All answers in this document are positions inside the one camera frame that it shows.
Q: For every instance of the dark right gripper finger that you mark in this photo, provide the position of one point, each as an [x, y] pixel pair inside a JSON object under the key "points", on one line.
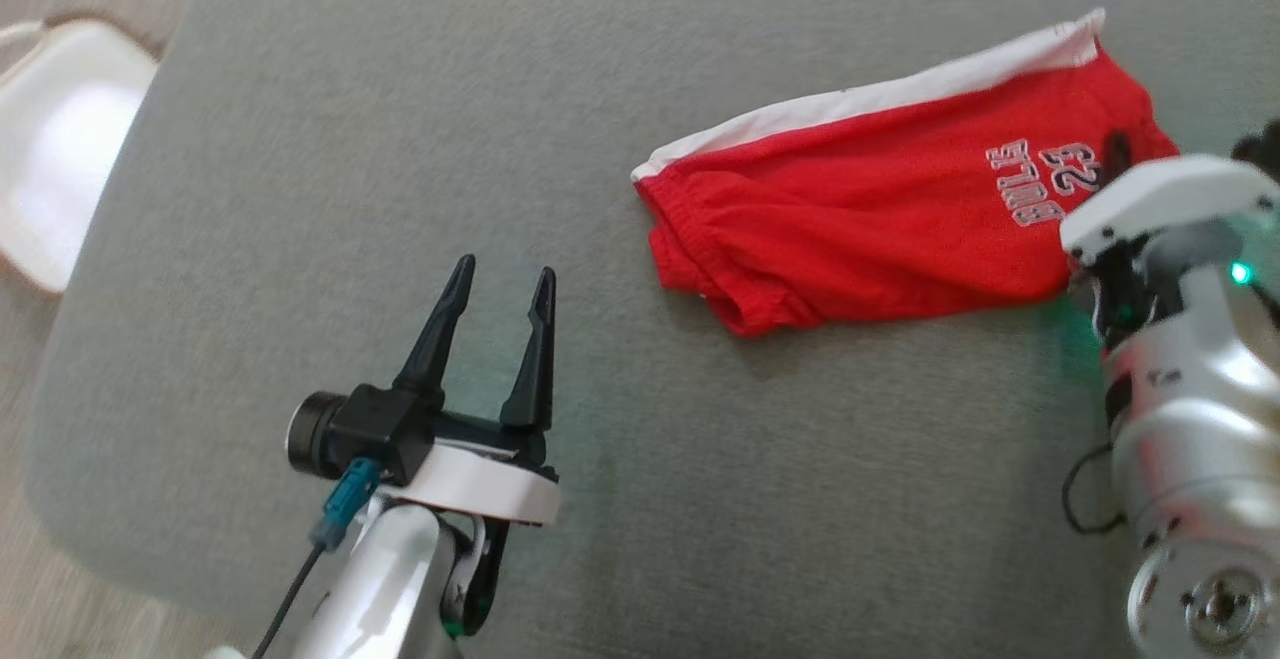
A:
{"points": [[1116, 157]]}

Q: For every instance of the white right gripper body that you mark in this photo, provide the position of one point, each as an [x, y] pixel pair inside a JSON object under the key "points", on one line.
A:
{"points": [[1170, 194]]}

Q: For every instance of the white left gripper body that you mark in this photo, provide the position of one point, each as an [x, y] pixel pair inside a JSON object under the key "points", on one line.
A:
{"points": [[480, 484]]}

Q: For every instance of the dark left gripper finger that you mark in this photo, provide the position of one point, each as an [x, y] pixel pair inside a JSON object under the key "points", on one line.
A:
{"points": [[535, 369], [440, 349]]}

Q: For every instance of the red white-striped Bulls shorts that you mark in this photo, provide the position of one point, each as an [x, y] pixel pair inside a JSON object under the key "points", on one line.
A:
{"points": [[850, 209]]}

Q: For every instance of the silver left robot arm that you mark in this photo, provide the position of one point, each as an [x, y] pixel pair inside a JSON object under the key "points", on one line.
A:
{"points": [[385, 589]]}

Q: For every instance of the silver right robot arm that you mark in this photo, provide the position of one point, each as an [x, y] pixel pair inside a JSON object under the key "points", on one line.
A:
{"points": [[1200, 439]]}

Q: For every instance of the wide grey sofa seat cushion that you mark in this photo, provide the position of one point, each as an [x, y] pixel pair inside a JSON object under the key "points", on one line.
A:
{"points": [[700, 489]]}

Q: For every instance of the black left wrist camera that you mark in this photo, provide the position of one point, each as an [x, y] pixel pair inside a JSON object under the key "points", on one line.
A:
{"points": [[385, 429]]}

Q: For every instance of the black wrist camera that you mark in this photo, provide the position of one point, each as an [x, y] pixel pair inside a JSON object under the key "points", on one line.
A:
{"points": [[385, 429], [1262, 149]]}

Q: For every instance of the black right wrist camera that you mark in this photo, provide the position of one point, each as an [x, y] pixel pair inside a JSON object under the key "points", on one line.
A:
{"points": [[1262, 149]]}

